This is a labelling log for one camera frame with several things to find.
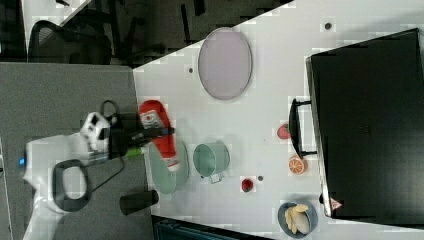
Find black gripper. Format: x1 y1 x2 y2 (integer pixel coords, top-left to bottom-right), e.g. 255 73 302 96
107 113 175 159

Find red ketchup bottle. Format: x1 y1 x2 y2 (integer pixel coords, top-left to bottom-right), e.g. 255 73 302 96
139 100 180 172

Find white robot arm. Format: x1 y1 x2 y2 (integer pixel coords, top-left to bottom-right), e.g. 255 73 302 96
23 112 175 240

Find green oval strainer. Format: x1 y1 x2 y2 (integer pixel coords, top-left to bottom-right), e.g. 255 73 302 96
148 139 190 196

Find green measuring cup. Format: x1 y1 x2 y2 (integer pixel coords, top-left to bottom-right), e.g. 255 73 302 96
193 141 230 184

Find black cup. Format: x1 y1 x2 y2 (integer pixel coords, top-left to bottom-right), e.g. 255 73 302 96
119 190 159 216

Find purple round plate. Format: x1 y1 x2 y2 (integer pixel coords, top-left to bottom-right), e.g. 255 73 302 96
198 27 252 100

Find red strawberry toy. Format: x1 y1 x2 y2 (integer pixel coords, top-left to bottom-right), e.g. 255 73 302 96
241 179 253 192

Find black office chair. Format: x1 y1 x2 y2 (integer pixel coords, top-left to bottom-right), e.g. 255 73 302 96
28 20 112 65

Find red apple toy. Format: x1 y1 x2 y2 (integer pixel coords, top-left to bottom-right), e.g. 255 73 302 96
277 123 291 140

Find orange slice toy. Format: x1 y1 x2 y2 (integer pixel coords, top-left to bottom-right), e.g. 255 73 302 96
289 157 307 175

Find blue bowl with chips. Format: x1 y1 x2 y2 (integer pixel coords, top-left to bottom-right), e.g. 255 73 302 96
277 201 318 239

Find black toaster oven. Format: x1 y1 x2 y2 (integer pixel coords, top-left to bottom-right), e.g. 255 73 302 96
305 28 424 229

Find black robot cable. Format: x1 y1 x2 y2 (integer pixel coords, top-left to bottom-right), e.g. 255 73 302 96
89 99 126 194

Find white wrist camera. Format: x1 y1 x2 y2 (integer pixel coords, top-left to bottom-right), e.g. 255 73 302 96
80 112 110 152

